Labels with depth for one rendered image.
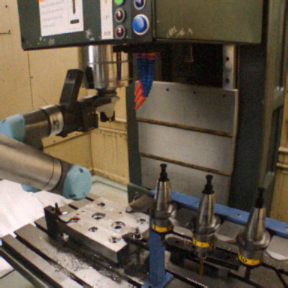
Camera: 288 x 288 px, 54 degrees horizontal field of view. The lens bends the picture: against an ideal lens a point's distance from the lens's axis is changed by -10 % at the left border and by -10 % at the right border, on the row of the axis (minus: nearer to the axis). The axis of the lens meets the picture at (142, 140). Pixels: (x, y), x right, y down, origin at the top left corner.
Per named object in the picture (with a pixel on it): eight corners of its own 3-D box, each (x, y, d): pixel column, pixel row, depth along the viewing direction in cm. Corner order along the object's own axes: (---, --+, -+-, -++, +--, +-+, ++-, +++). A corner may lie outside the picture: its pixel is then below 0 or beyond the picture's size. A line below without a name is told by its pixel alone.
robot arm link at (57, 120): (33, 106, 73) (51, 109, 68) (47, 103, 76) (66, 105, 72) (37, 134, 75) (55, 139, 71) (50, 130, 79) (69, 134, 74)
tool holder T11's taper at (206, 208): (220, 219, 61) (223, 191, 59) (207, 227, 59) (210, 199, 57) (204, 211, 65) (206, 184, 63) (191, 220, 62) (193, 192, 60)
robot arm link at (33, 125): (0, 150, 68) (-6, 116, 65) (37, 137, 76) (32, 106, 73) (16, 157, 63) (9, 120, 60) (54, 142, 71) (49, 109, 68)
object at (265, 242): (271, 241, 56) (274, 232, 56) (262, 258, 52) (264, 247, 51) (243, 232, 60) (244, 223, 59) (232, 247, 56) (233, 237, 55)
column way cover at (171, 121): (226, 213, 122) (235, 91, 106) (137, 186, 150) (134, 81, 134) (230, 208, 126) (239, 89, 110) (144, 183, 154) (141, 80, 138)
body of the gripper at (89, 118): (82, 123, 88) (50, 134, 79) (80, 94, 85) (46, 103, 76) (100, 127, 84) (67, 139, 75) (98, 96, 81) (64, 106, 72)
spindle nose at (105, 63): (142, 82, 91) (141, 43, 88) (117, 90, 77) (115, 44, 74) (97, 82, 98) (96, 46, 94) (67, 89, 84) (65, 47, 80)
